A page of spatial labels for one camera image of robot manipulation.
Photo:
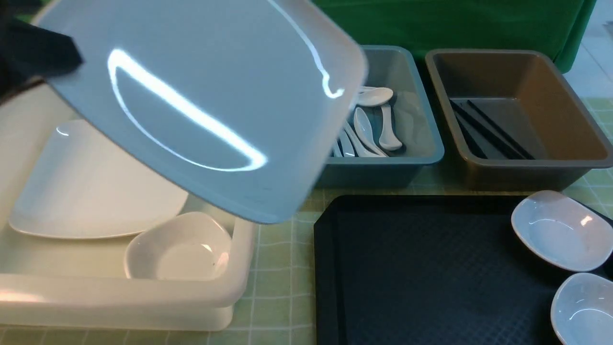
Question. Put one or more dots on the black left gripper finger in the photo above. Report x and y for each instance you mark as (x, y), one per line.
(30, 52)

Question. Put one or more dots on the white square rice plate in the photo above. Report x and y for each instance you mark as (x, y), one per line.
(238, 102)

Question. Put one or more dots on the white ceramic soup spoon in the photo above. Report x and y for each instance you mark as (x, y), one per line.
(360, 149)

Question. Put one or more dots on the black chopstick pair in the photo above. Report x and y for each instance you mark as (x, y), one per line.
(505, 135)

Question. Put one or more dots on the white small dish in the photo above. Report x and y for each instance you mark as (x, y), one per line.
(582, 310)
(562, 231)

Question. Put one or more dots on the white square plate in tub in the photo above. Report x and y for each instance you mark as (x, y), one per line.
(84, 187)

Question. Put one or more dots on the large white plastic tub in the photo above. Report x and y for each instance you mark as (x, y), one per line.
(141, 304)

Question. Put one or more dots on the white small bowl in tub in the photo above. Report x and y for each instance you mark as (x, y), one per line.
(191, 246)

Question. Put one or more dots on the white spoon centre-right in bin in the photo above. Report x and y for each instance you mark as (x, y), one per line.
(364, 131)

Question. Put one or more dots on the green checked tablecloth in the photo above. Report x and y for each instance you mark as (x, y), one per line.
(277, 307)

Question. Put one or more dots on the teal plastic bin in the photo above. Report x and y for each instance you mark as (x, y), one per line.
(413, 123)

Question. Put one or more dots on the black serving tray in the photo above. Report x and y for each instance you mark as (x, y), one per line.
(431, 270)

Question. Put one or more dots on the black chopsticks in brown bin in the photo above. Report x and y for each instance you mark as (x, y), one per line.
(481, 139)

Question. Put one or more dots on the brown plastic bin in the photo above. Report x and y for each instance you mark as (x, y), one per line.
(526, 95)

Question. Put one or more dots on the green backdrop cloth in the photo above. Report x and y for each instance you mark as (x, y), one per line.
(552, 27)

